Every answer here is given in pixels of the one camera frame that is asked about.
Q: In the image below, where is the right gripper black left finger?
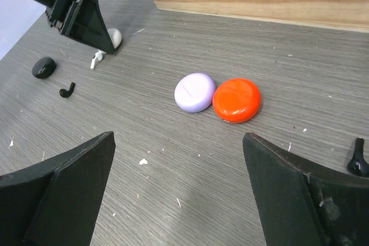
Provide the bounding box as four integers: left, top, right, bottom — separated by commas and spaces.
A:
1, 131, 115, 246

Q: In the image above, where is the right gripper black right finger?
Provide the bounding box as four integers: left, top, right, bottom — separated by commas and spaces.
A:
243, 133, 368, 245

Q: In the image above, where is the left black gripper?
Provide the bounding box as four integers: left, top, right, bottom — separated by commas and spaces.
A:
45, 0, 115, 54

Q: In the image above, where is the black earbud left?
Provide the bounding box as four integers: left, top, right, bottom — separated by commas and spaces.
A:
59, 82, 76, 98

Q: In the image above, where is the white earbud case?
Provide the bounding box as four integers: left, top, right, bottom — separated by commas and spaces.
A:
108, 28, 122, 49

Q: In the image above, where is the black earbud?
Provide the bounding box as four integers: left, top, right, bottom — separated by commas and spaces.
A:
59, 82, 76, 98
347, 138, 368, 177

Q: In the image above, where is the black earbud right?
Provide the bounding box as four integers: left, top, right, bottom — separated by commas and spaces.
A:
347, 138, 368, 177

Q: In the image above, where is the black earbud case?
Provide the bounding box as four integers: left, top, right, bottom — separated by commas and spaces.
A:
32, 56, 57, 80

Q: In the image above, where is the white earbud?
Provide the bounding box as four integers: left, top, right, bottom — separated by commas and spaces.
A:
90, 50, 106, 70

